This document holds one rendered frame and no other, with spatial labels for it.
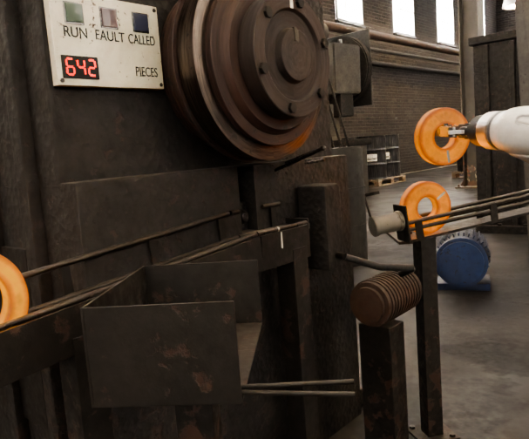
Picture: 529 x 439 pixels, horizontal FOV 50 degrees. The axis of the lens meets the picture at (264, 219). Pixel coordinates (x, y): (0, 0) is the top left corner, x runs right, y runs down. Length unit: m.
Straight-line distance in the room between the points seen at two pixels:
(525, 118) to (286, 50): 0.52
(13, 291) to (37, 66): 0.46
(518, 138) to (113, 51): 0.86
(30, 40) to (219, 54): 0.38
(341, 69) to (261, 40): 8.12
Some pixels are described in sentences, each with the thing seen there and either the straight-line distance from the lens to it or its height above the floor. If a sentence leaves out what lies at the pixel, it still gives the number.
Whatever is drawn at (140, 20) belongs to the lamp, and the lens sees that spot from 1.32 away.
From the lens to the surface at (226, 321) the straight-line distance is 0.73.
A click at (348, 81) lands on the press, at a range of 9.47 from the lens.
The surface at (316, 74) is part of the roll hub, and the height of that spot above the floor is 1.08.
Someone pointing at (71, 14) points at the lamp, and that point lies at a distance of 1.22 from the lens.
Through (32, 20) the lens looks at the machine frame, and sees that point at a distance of 1.24.
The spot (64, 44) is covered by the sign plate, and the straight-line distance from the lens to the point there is 1.20.
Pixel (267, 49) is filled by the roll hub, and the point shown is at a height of 1.12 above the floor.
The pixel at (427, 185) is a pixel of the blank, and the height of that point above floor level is 0.77.
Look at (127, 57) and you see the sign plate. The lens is 1.28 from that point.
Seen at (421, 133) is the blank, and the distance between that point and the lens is 1.56.
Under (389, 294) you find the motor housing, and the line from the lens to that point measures 1.54.
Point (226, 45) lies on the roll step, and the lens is 1.25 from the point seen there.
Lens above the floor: 0.91
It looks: 7 degrees down
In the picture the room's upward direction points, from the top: 4 degrees counter-clockwise
